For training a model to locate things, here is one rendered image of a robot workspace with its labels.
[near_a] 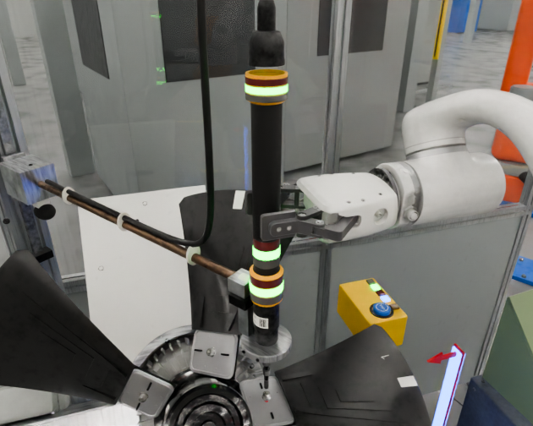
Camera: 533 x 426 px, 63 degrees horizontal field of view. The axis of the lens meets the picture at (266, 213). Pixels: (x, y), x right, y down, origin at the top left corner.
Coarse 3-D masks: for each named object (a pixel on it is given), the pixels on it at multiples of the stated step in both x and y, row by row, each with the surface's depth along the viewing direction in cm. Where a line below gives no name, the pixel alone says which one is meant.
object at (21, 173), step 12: (12, 156) 90; (24, 156) 92; (36, 156) 92; (0, 168) 89; (12, 168) 86; (24, 168) 86; (36, 168) 86; (48, 168) 88; (12, 180) 87; (24, 180) 85; (36, 180) 87; (12, 192) 90; (24, 192) 86; (36, 192) 88; (48, 192) 90
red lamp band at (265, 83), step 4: (260, 72) 46; (272, 72) 46; (248, 80) 43; (252, 80) 43; (256, 80) 42; (260, 80) 42; (264, 80) 42; (268, 80) 42; (272, 80) 42; (276, 80) 42; (280, 80) 43; (284, 80) 43; (248, 84) 43; (252, 84) 43; (256, 84) 43; (260, 84) 42; (264, 84) 42; (268, 84) 42; (272, 84) 42; (276, 84) 43; (280, 84) 43; (284, 84) 43
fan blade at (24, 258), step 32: (32, 256) 58; (0, 288) 58; (32, 288) 58; (0, 320) 59; (32, 320) 58; (64, 320) 58; (0, 352) 61; (32, 352) 60; (64, 352) 59; (96, 352) 59; (0, 384) 63; (32, 384) 63; (64, 384) 63; (96, 384) 62
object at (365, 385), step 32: (320, 352) 75; (352, 352) 75; (288, 384) 68; (320, 384) 69; (352, 384) 70; (384, 384) 71; (320, 416) 64; (352, 416) 65; (384, 416) 66; (416, 416) 68
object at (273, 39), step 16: (272, 0) 41; (272, 16) 41; (256, 32) 41; (272, 32) 41; (256, 48) 42; (272, 48) 41; (256, 64) 42; (272, 64) 42; (256, 320) 57; (272, 320) 57; (256, 336) 59; (272, 336) 58
